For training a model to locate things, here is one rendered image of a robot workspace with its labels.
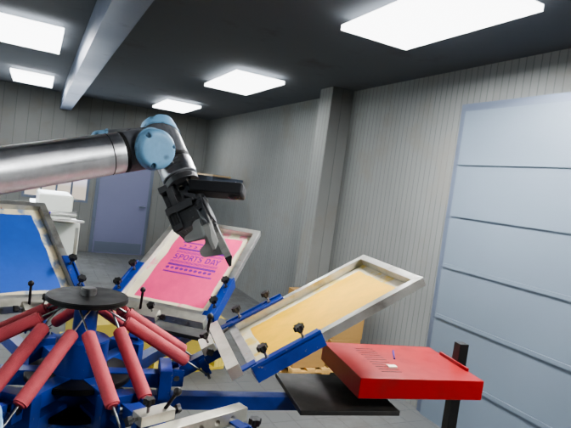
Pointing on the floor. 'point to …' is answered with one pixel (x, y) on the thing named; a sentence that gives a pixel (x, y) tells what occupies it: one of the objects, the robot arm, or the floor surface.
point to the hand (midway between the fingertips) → (226, 257)
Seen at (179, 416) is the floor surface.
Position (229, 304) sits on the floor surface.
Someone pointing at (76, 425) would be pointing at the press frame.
